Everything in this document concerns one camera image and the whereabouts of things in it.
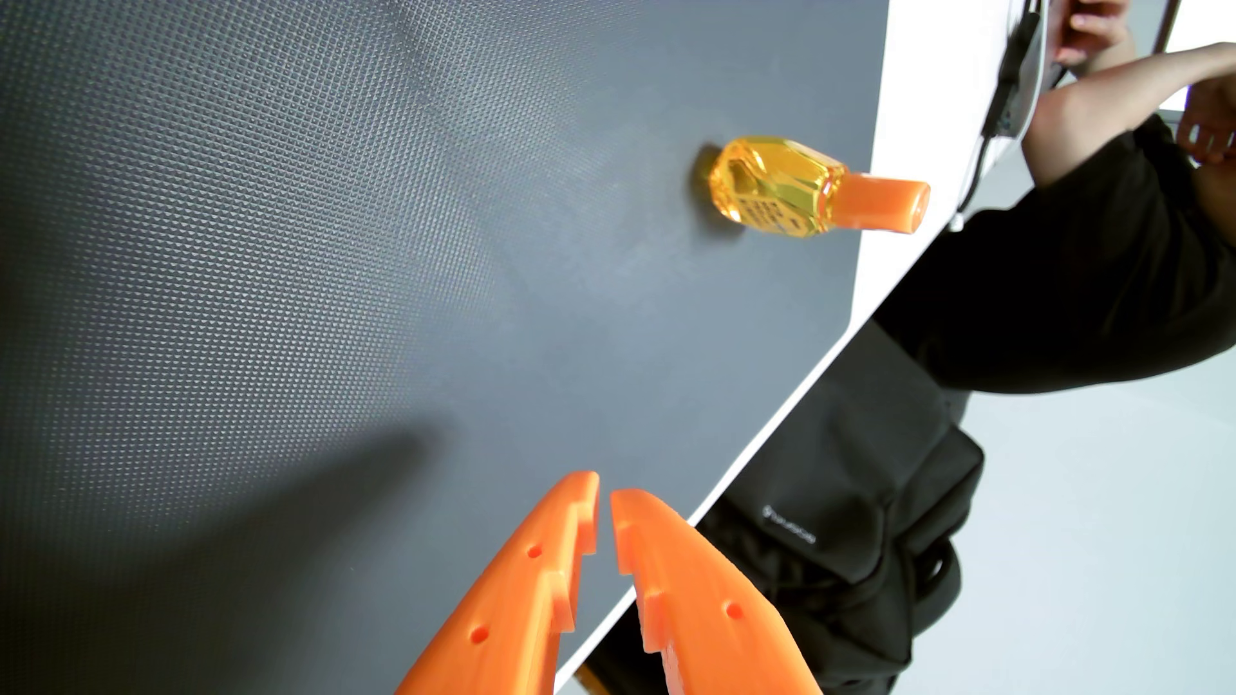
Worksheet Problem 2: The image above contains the dark grey textured mat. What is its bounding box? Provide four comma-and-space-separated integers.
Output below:
0, 0, 890, 695

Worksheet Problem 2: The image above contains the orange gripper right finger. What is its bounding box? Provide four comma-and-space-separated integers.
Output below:
609, 488, 824, 695

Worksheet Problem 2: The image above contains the white rimmed device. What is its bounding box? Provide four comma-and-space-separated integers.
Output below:
995, 0, 1054, 141

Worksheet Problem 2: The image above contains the black bag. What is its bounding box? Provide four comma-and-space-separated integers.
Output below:
582, 319, 986, 695

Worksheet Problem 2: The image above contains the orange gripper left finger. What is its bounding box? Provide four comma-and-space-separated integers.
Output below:
395, 471, 601, 695

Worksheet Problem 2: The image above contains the person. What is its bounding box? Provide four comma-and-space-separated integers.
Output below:
874, 0, 1236, 395

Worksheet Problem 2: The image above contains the black cable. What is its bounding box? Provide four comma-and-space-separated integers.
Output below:
950, 0, 1044, 231

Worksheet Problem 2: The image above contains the yellow eyedrops bottle orange cap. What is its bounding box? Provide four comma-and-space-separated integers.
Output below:
707, 137, 932, 239

